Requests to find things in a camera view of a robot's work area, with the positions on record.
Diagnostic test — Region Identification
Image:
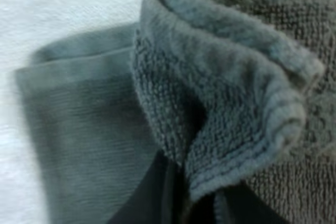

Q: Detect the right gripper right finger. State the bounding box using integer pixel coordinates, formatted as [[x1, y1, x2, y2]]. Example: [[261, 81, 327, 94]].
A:
[[219, 182, 286, 224]]

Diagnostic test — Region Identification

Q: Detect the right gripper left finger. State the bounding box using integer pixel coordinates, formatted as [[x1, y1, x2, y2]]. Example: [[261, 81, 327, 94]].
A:
[[107, 151, 184, 224]]

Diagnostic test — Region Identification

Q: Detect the grey-green towel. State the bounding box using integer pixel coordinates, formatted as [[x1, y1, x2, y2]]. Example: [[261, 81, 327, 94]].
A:
[[12, 0, 336, 224]]

